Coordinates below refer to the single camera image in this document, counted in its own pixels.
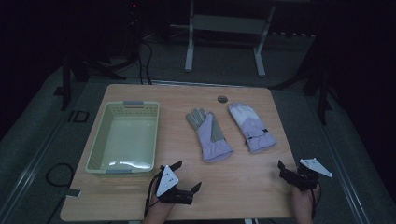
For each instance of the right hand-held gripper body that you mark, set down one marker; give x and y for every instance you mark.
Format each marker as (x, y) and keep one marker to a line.
(306, 174)

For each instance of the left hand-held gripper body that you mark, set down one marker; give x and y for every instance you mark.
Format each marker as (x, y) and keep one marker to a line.
(168, 182)

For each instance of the person's right hand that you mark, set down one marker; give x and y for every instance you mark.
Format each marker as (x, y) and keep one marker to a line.
(303, 203)

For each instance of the person's left hand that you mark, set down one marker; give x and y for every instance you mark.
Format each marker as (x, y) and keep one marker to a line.
(158, 212)

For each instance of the purple glove with grey palm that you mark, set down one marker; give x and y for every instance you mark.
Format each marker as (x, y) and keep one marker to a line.
(209, 137)

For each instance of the purple and white glove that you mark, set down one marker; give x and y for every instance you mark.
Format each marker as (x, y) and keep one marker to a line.
(252, 127)

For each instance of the pale green plastic basket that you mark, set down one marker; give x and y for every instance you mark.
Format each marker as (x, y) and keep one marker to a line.
(124, 140)

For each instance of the black stand with long legs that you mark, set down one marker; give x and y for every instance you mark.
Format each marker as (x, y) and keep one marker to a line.
(317, 84)

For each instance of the black tripod stand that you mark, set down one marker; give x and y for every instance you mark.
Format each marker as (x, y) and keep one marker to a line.
(77, 68)

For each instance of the white metal desk frame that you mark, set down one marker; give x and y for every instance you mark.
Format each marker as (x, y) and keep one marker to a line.
(229, 24)

